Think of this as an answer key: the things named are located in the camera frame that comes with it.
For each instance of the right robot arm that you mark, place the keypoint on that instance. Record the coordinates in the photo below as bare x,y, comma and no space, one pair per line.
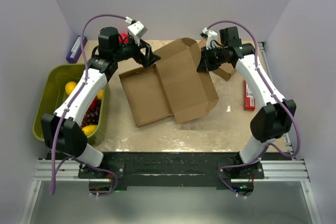
275,112

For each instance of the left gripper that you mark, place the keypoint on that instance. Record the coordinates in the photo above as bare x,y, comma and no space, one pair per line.
149,57

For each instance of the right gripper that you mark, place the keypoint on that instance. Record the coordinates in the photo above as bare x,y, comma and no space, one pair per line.
206,65

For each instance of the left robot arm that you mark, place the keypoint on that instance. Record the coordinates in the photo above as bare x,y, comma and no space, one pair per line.
62,129

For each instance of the purple rectangular box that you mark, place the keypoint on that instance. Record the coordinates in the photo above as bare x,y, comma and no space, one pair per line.
75,52

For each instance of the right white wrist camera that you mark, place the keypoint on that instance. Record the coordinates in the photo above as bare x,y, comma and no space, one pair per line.
209,36

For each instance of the small yellow fruit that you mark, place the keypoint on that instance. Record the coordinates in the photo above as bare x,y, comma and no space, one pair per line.
100,94

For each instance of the closed brown cardboard box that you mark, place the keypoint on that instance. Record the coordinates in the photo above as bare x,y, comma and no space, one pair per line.
225,71

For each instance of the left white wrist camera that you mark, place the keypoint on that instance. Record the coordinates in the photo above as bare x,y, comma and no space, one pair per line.
136,29

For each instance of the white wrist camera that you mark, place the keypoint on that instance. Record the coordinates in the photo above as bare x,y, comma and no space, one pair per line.
209,36
136,29

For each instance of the red dragon fruit toy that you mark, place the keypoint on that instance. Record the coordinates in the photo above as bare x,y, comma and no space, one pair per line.
93,105

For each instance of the red rectangular box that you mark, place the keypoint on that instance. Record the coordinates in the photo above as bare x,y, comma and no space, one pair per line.
249,99

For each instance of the purple grape bunch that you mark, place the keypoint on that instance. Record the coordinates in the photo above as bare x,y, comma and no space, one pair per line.
91,117

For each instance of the green plastic bin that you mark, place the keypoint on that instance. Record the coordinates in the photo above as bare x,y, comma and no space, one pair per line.
54,95

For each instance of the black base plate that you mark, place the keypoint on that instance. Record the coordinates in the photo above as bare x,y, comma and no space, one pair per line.
168,169

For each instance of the aluminium frame rail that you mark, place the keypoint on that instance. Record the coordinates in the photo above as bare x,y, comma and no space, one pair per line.
293,170

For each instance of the yellow lemon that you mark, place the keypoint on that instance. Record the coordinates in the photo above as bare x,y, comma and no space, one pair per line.
69,87

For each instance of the red apple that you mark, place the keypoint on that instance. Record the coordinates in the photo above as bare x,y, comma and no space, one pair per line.
123,38

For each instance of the brown cardboard box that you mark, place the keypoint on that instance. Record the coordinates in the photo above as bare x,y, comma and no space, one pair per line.
170,87
225,71

